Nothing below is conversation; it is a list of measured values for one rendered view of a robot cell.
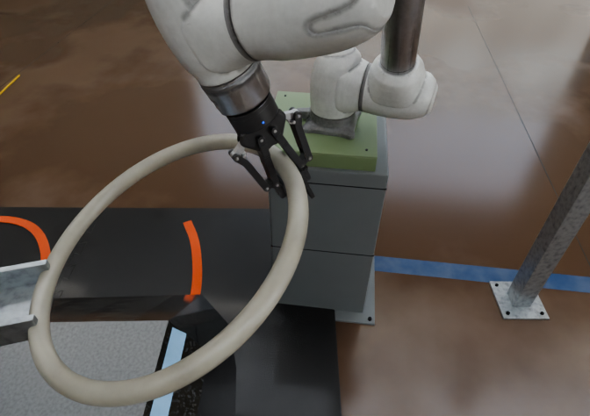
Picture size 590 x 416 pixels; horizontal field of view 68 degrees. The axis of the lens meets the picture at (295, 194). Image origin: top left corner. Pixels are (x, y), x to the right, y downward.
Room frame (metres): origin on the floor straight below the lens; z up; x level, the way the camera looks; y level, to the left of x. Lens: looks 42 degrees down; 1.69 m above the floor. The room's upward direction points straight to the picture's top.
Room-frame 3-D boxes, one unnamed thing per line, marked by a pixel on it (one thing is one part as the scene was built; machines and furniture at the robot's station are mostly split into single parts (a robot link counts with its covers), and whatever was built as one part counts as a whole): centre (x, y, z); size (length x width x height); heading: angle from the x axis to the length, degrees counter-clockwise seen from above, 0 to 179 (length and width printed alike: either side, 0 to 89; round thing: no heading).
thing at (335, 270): (1.30, -0.13, 0.40); 0.50 x 0.50 x 0.80; 83
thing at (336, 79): (1.30, -0.14, 1.03); 0.18 x 0.16 x 0.22; 69
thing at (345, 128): (1.31, -0.11, 0.89); 0.22 x 0.18 x 0.06; 75
